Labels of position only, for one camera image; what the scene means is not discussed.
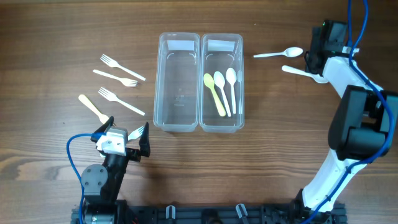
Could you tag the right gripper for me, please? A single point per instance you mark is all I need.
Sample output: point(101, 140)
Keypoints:
point(313, 58)

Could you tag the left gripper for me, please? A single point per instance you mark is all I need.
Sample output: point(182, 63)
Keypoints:
point(132, 154)

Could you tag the white spoon top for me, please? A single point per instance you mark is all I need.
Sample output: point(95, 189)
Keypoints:
point(289, 52)

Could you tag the white spoon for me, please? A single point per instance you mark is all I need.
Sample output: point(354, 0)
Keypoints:
point(231, 77)
point(289, 52)
point(316, 77)
point(220, 83)

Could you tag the white fork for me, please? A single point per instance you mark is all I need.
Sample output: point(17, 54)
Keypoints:
point(112, 97)
point(114, 64)
point(136, 133)

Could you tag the cream yellow spoon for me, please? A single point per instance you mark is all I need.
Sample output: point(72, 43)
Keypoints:
point(210, 83)

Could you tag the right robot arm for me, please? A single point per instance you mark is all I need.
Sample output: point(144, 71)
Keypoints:
point(361, 123)

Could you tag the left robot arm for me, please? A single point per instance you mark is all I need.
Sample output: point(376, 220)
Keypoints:
point(102, 182)

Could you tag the left clear plastic container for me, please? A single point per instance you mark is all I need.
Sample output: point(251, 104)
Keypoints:
point(176, 86)

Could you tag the clear plastic container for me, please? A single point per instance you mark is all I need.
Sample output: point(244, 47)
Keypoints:
point(176, 86)
point(218, 53)

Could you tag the right clear plastic container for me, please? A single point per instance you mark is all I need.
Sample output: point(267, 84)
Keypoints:
point(218, 53)

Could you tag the cream wooden fork lower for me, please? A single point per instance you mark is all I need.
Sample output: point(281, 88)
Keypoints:
point(102, 117)

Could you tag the white fork top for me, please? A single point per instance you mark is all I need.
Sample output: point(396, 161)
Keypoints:
point(114, 64)

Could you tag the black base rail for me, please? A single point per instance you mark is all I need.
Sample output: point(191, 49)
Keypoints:
point(294, 212)

